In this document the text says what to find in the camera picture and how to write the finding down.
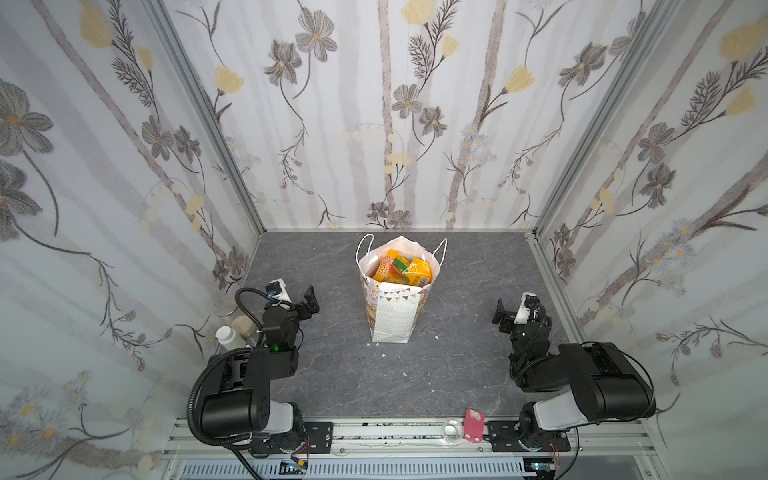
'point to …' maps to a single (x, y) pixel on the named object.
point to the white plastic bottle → (229, 338)
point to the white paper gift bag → (394, 309)
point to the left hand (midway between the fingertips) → (295, 281)
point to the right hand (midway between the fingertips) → (513, 293)
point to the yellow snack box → (396, 268)
